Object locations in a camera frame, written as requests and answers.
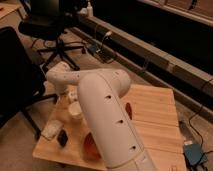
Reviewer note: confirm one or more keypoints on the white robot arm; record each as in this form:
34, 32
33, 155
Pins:
99, 92

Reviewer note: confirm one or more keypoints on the white spray bottle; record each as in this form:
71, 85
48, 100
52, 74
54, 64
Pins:
89, 9

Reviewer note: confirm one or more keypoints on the red chili pepper toy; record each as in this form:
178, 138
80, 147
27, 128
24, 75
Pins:
128, 110

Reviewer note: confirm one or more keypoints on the white paper cup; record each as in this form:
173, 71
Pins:
75, 111

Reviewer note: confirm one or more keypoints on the orange bowl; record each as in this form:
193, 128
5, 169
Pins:
90, 149

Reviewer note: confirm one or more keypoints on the pale green sponge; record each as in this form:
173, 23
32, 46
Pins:
51, 129

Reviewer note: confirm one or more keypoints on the small black object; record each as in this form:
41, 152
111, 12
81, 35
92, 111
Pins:
62, 138

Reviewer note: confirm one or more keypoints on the black office chair near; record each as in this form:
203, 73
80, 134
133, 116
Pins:
21, 81

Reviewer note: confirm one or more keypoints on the black office chair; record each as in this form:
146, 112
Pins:
21, 81
47, 20

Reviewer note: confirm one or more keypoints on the black office chair far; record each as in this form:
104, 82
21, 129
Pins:
47, 20

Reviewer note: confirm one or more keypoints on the blue electronic box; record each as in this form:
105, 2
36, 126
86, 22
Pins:
194, 153

